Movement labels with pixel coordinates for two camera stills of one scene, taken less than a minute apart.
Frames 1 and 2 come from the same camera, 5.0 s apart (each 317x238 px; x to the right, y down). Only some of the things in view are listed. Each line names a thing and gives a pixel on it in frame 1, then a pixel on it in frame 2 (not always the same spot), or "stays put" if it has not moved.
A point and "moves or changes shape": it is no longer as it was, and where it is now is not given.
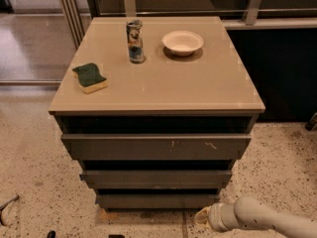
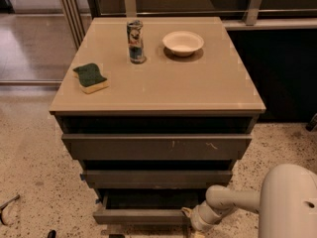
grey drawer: (158, 201) moves or changes shape
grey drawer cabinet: (155, 110) stays put
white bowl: (182, 43) stays put
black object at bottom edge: (116, 236) stays put
